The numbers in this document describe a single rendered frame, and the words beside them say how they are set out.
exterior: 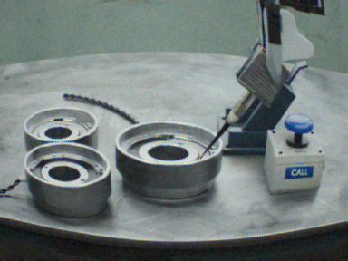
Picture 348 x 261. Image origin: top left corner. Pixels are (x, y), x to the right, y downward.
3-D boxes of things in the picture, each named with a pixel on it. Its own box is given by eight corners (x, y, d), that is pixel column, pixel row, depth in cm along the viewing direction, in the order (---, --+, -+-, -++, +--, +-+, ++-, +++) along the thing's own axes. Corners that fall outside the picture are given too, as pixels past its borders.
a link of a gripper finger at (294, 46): (317, 95, 67) (313, 16, 64) (270, 89, 67) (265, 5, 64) (312, 88, 70) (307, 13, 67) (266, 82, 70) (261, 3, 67)
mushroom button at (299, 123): (283, 167, 73) (288, 123, 71) (278, 151, 77) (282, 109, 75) (311, 165, 73) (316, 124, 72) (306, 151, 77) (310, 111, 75)
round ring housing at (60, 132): (27, 138, 84) (26, 109, 82) (96, 138, 86) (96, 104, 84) (24, 172, 74) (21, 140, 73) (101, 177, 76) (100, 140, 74)
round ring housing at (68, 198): (108, 178, 76) (107, 141, 74) (117, 225, 66) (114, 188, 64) (28, 174, 74) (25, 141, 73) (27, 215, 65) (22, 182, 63)
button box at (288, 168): (269, 195, 73) (275, 152, 71) (263, 168, 79) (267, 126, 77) (325, 188, 73) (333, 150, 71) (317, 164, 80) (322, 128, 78)
